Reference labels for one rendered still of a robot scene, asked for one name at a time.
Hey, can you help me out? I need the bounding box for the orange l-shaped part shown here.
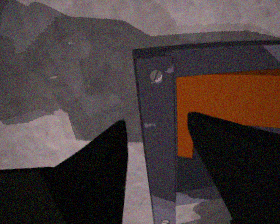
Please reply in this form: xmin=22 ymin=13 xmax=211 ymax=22
xmin=177 ymin=68 xmax=280 ymax=157

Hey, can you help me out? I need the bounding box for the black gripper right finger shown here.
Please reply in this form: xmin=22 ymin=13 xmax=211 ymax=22
xmin=187 ymin=112 xmax=280 ymax=224

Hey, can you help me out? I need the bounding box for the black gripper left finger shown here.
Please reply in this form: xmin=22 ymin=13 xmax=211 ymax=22
xmin=0 ymin=120 xmax=128 ymax=224

